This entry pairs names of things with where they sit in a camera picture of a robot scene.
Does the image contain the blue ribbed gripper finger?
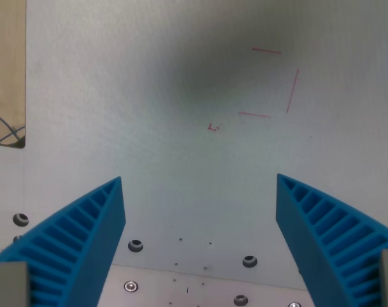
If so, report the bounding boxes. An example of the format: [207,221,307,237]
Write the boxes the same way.
[275,173,388,307]
[0,176,127,307]

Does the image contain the aluminium base plate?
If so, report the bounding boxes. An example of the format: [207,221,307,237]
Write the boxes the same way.
[96,264,316,307]

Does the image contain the blue cable under slot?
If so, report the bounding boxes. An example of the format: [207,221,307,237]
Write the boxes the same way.
[0,115,26,145]

